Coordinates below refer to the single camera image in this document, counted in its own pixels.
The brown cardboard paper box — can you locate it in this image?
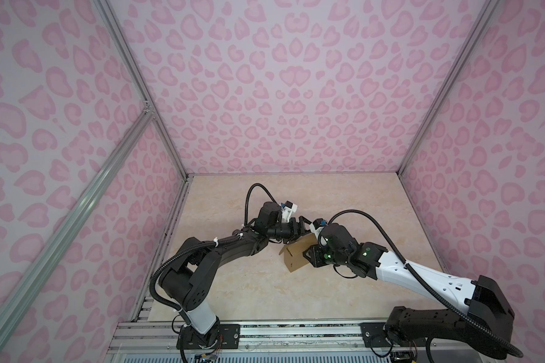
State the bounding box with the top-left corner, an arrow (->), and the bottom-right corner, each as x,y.
279,233 -> 317,273

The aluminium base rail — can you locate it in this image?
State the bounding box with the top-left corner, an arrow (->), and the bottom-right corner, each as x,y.
101,317 -> 505,363

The aluminium diagonal left wall bar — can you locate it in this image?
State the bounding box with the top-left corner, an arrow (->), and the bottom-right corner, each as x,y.
0,111 -> 154,352

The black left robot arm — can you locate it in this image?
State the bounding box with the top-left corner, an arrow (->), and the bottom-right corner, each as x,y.
148,201 -> 311,336

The aluminium back right corner post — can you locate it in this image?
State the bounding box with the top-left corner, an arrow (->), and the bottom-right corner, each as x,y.
397,0 -> 503,179

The aluminium corner post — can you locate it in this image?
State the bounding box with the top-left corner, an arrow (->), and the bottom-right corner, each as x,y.
92,0 -> 189,181
397,0 -> 503,179

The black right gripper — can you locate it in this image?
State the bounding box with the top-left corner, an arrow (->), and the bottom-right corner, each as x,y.
299,244 -> 349,267

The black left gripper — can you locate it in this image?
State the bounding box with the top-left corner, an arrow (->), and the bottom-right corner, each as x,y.
267,216 -> 313,245

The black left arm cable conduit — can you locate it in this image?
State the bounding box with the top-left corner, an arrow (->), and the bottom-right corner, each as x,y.
244,182 -> 280,228

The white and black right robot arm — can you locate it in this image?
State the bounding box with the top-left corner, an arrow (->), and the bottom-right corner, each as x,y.
303,219 -> 523,360

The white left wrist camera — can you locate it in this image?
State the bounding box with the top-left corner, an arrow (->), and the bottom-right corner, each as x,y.
281,201 -> 298,223

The aluminium back left corner post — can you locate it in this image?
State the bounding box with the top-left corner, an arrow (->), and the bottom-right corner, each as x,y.
92,0 -> 189,181

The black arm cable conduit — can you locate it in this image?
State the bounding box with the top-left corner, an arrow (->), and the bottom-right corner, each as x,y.
326,209 -> 524,359
244,182 -> 280,228

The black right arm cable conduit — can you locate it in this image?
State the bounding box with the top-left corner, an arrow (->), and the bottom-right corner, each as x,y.
326,209 -> 524,359

